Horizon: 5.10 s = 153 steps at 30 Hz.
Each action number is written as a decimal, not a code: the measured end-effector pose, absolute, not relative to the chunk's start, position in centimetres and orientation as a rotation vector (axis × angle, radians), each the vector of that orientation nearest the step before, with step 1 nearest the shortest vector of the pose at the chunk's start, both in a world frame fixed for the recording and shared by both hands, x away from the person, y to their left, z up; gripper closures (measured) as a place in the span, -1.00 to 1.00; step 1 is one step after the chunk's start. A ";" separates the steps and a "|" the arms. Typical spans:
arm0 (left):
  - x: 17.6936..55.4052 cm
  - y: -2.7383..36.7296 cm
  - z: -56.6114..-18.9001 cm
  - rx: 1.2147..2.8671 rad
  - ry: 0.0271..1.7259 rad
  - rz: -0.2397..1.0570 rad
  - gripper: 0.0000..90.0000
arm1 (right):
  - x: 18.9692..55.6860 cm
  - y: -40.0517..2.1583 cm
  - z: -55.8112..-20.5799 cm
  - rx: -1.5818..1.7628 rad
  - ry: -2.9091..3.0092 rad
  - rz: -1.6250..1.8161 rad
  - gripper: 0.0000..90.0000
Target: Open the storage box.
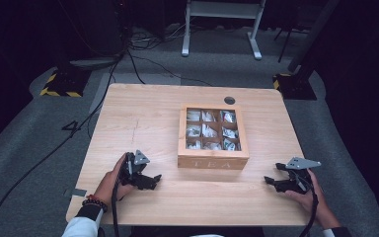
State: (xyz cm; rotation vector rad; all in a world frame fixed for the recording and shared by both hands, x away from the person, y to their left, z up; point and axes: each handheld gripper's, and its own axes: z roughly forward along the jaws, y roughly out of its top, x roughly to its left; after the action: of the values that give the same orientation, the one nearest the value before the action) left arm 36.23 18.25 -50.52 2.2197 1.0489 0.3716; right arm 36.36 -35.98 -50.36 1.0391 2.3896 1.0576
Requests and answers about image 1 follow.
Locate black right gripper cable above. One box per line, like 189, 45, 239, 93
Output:
296, 189, 320, 237

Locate black tripod stand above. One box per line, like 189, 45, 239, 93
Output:
273, 24, 310, 64

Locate long black floor cable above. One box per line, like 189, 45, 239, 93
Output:
0, 53, 126, 237

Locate pile of tea bags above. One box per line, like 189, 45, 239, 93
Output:
186, 109, 242, 152

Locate black equipment cabinet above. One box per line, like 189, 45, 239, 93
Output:
58, 0, 133, 61

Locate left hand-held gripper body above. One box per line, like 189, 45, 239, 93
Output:
119, 149, 151, 190

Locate person's left hand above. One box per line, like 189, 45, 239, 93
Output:
93, 152, 136, 207

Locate wooden tea box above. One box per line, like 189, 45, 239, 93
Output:
177, 104, 250, 171

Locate person's right hand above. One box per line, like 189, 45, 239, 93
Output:
284, 169, 341, 230

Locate black stand base striped tape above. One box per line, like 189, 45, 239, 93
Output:
272, 72, 318, 101
39, 67, 92, 99

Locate grey tape piece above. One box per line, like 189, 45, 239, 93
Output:
63, 188, 88, 198

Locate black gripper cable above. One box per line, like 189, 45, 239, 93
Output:
296, 189, 320, 237
111, 179, 122, 237

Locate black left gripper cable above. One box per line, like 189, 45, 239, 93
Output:
111, 179, 122, 237

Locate thin black floor cable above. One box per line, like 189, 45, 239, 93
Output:
125, 48, 213, 88

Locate white metal desk frame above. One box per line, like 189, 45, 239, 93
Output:
181, 0, 267, 61

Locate grey slanted metal pole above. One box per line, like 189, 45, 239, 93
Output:
287, 0, 341, 74

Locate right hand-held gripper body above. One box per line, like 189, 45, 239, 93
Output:
285, 156, 322, 196

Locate dark beaded bracelet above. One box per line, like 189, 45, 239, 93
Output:
81, 194, 110, 213

